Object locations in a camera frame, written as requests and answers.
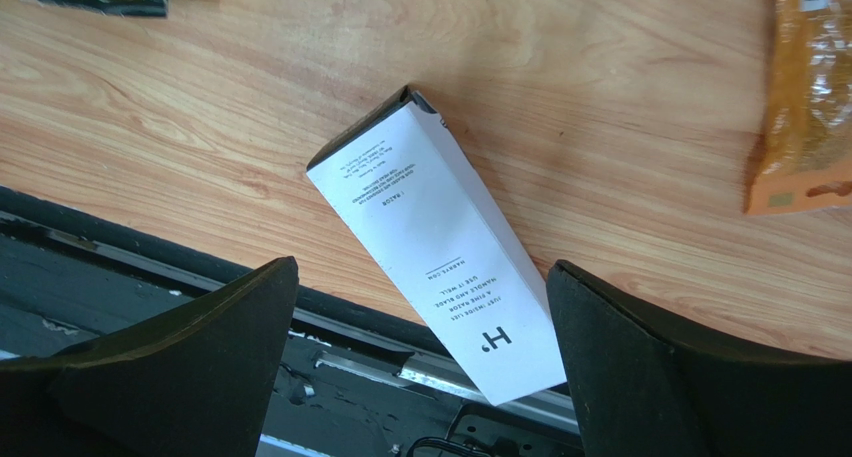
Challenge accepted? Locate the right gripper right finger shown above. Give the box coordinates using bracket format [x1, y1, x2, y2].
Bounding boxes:
[547, 260, 851, 456]

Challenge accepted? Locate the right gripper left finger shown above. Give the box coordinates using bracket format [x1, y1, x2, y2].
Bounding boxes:
[1, 257, 299, 456]

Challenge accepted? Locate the orange razor bag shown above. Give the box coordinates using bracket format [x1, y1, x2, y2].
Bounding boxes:
[746, 0, 851, 216]

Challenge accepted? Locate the white razor box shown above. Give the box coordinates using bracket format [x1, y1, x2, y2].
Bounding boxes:
[307, 86, 567, 404]

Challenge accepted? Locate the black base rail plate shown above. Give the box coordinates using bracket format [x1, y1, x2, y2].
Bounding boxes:
[1, 188, 583, 456]

